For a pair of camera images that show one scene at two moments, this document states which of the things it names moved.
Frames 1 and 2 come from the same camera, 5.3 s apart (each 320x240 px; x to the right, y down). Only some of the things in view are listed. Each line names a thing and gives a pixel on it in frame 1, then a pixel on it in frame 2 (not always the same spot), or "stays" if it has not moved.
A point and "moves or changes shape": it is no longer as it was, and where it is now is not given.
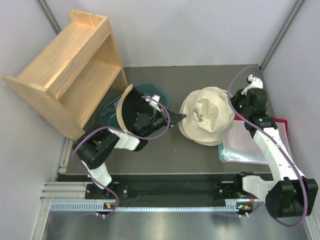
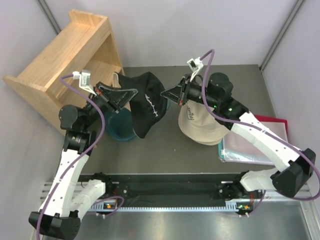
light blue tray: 220,148 stays
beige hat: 211,143 moves or changes shape
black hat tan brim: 130,103 moves or changes shape
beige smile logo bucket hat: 210,113 stays
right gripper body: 239,104 to 185,85
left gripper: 175,118 to 114,99
